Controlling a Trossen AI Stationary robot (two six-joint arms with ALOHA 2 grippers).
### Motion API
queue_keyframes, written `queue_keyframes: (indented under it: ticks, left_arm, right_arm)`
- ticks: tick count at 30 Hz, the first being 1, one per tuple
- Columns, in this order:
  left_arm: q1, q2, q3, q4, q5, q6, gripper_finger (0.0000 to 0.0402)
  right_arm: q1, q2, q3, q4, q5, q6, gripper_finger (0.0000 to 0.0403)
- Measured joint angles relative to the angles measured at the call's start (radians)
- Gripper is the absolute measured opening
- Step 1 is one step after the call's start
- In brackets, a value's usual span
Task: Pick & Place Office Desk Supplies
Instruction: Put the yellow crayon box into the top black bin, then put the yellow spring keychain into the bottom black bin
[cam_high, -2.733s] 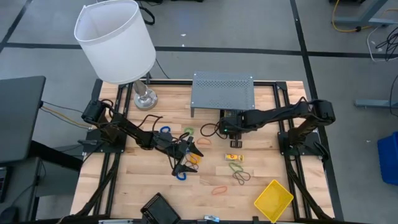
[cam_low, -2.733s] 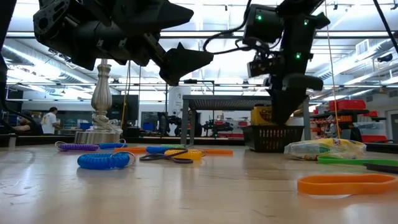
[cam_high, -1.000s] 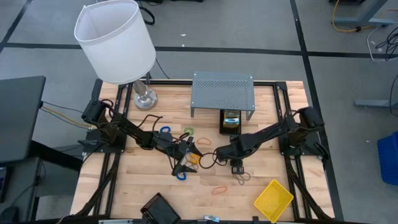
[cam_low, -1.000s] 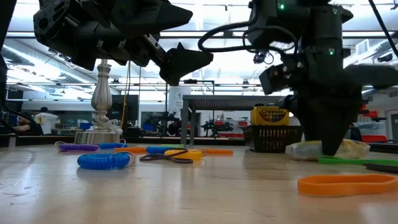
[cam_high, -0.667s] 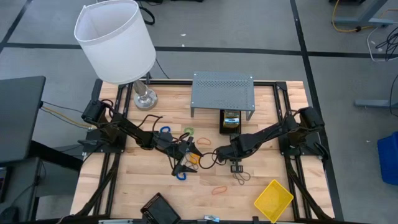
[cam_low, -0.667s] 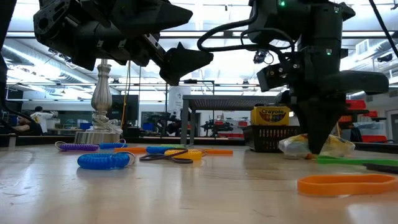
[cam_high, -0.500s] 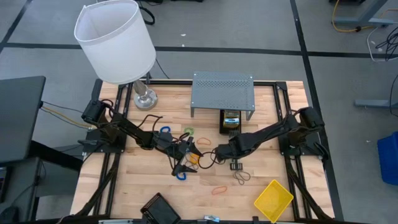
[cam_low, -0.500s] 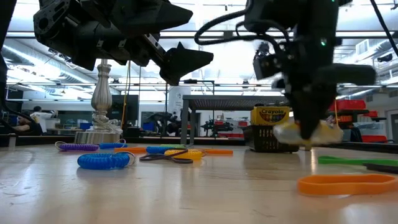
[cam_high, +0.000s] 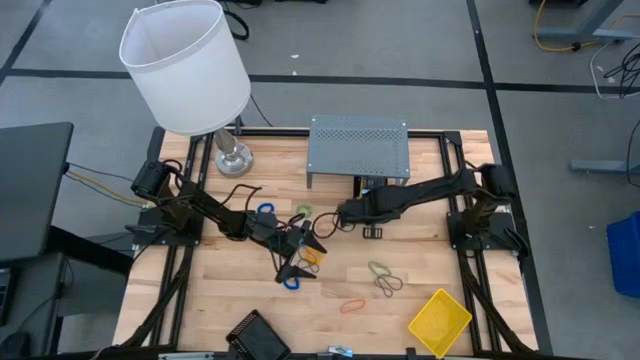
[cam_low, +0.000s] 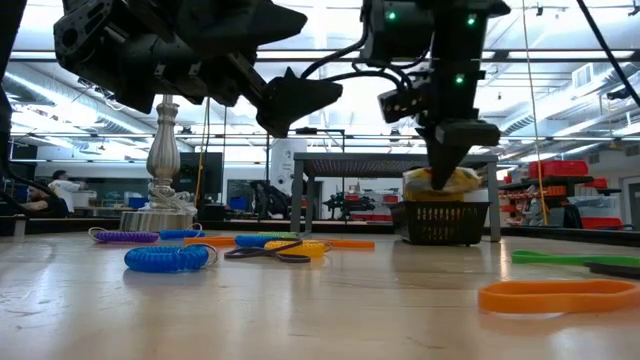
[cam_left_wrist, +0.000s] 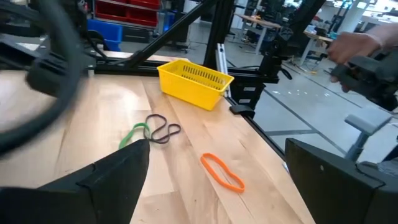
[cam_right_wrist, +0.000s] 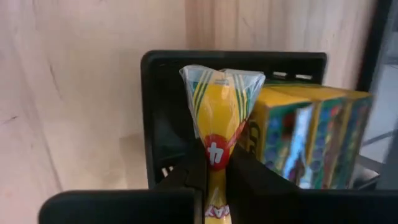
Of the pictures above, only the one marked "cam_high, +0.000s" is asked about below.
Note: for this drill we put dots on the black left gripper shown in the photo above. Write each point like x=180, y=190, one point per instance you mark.
x=275, y=237

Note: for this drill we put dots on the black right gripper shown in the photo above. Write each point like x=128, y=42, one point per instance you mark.
x=372, y=207

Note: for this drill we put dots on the black mesh plastic basket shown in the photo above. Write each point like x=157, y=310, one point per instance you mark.
x=257, y=337
x=357, y=186

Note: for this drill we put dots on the olive green rubber band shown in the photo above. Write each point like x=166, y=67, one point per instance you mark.
x=378, y=268

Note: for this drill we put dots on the orange rubber band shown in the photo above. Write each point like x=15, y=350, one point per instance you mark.
x=341, y=306

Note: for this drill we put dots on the yellow plastic basket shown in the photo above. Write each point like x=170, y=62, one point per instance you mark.
x=440, y=322

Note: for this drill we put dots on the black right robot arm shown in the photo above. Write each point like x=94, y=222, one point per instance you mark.
x=435, y=190

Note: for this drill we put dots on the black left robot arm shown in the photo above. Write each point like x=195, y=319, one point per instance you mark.
x=210, y=210

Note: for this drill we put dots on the grey desk foot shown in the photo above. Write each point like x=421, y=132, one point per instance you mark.
x=600, y=166

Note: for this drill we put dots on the black desk top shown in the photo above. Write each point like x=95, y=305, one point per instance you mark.
x=30, y=190

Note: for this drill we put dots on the grey perforated metal shelf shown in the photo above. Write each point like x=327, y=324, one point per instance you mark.
x=357, y=150

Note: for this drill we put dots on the silver blue clip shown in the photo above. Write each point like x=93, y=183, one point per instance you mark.
x=340, y=350

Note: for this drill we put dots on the white shade silver table lamp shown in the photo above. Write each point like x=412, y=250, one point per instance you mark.
x=185, y=65

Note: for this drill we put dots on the blue plastic bin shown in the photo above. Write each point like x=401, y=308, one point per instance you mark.
x=625, y=255

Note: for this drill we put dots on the black aluminium table frame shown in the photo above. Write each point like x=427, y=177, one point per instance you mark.
x=275, y=131

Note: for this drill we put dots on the silver aluminium rail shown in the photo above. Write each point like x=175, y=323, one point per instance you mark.
x=185, y=356

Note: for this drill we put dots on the grey desk leg frame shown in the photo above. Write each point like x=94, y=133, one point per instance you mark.
x=575, y=34

